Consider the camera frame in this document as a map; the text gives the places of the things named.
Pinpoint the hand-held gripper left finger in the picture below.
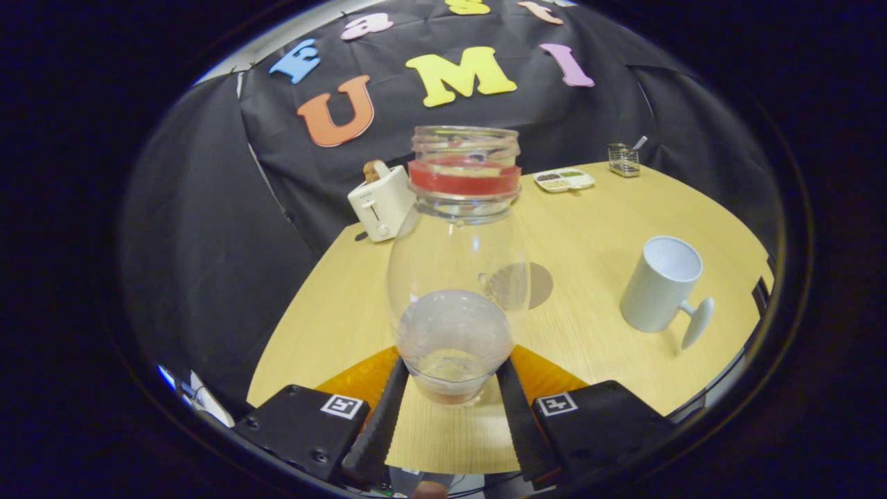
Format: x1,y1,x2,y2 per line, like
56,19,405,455
232,345,411,489

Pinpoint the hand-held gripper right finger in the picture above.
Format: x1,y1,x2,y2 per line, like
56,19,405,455
495,344,676,486

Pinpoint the round brown coaster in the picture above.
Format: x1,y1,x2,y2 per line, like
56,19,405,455
478,262,554,310

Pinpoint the white cup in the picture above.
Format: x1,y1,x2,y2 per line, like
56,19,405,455
619,236,715,351

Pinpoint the clear plastic juice bottle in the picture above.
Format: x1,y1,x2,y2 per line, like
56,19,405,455
386,125,533,407

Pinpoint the white side desk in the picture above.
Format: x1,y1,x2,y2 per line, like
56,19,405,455
182,371,236,427

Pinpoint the wooden table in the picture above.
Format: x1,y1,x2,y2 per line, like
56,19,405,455
246,161,775,479

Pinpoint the white toaster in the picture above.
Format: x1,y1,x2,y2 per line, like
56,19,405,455
347,165,417,243

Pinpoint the white divided tray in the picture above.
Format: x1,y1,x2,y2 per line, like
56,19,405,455
533,168,597,194

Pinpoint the wire mesh holder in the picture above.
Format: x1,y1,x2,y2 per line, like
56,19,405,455
608,143,641,178

